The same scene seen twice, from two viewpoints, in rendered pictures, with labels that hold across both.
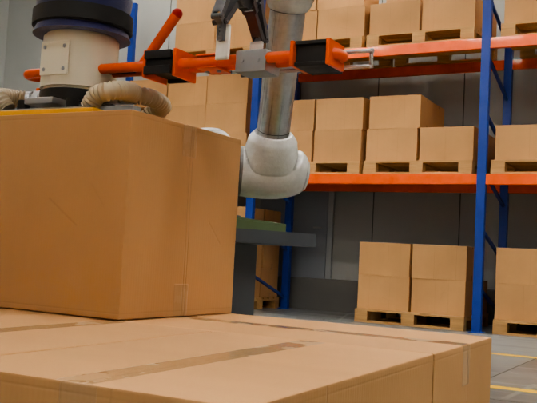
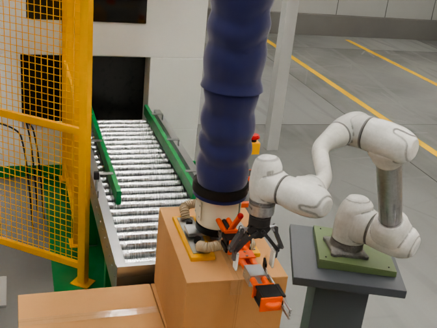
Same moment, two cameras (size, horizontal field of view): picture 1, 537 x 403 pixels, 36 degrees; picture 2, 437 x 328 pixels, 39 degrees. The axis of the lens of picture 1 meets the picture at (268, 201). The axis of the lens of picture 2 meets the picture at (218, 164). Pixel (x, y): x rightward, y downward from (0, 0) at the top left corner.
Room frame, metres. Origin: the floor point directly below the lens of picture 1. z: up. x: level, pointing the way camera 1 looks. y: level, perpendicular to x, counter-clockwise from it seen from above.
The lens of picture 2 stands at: (0.23, -1.09, 2.24)
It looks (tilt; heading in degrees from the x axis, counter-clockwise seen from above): 23 degrees down; 43
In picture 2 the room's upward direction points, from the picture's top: 6 degrees clockwise
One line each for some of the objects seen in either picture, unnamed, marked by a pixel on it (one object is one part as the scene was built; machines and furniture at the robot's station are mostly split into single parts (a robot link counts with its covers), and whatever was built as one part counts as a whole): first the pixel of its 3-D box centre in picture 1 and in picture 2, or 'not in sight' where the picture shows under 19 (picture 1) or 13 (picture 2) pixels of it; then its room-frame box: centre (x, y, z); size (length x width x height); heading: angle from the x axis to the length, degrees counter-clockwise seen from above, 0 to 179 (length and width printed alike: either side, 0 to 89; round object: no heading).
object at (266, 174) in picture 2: not in sight; (268, 178); (1.71, 0.06, 1.41); 0.13 x 0.11 x 0.16; 96
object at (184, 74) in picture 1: (169, 66); (235, 241); (1.78, 0.23, 1.07); 0.10 x 0.08 x 0.06; 152
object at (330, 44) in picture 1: (316, 56); (266, 297); (1.61, -0.08, 1.07); 0.08 x 0.07 x 0.05; 62
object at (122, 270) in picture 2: not in sight; (187, 265); (2.07, 0.77, 0.58); 0.70 x 0.03 x 0.06; 152
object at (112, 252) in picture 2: not in sight; (93, 181); (2.32, 1.95, 0.50); 2.31 x 0.05 x 0.19; 62
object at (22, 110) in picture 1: (46, 110); (192, 233); (1.81, 0.49, 0.97); 0.34 x 0.10 x 0.05; 62
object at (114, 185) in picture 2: not in sight; (96, 146); (2.53, 2.24, 0.60); 1.60 x 0.11 x 0.09; 62
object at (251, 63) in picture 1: (257, 64); (254, 274); (1.68, 0.04, 1.07); 0.07 x 0.07 x 0.04; 62
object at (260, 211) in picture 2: not in sight; (261, 206); (1.71, 0.07, 1.31); 0.09 x 0.09 x 0.06
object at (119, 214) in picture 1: (77, 217); (214, 279); (1.90, 0.43, 0.75); 0.60 x 0.40 x 0.40; 60
